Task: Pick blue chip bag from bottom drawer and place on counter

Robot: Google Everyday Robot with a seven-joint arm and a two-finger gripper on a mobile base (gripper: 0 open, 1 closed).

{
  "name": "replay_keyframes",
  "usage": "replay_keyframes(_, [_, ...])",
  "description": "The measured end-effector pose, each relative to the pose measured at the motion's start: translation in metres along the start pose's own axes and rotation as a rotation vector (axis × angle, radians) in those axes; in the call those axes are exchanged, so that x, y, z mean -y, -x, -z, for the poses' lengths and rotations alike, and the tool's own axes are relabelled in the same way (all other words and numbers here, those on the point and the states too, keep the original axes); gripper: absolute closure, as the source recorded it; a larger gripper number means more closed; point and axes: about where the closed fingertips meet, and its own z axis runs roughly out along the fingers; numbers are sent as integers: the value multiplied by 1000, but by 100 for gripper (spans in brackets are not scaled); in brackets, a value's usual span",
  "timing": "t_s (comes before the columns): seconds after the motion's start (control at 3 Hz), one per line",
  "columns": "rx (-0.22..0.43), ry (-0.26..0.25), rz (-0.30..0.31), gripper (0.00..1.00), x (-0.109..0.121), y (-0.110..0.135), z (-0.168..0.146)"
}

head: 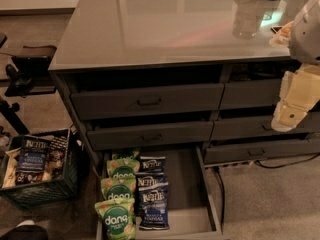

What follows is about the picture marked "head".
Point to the green dang chip bag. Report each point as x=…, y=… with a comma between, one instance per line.
x=113, y=188
x=117, y=215
x=124, y=167
x=120, y=154

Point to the top right drawer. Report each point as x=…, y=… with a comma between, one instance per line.
x=250, y=94

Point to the grey drawer cabinet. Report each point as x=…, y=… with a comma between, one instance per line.
x=123, y=44

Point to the open bottom left drawer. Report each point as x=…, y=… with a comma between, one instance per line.
x=191, y=209

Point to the blue kettle chip bag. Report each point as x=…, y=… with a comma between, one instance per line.
x=153, y=203
x=152, y=164
x=152, y=186

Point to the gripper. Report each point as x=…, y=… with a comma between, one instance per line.
x=306, y=37

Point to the back green Dang chip bag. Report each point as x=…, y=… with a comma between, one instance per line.
x=120, y=154

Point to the top left drawer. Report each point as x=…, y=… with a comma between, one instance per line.
x=147, y=101

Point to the middle right drawer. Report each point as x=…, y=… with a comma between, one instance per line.
x=247, y=127

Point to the front green Dang chip bag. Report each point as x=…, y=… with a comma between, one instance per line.
x=117, y=215

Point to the bottom right drawer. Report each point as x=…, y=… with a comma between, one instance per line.
x=261, y=150

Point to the white shoe tip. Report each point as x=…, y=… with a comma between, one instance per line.
x=26, y=223

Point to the blue Kettle bag in crate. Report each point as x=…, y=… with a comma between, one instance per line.
x=33, y=154

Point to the black white marker tag board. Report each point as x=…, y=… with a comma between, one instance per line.
x=275, y=29

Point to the dark plastic crate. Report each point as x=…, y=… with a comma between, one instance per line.
x=29, y=196

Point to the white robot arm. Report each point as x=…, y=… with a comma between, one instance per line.
x=302, y=35

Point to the middle left drawer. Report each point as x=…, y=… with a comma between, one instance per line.
x=149, y=135

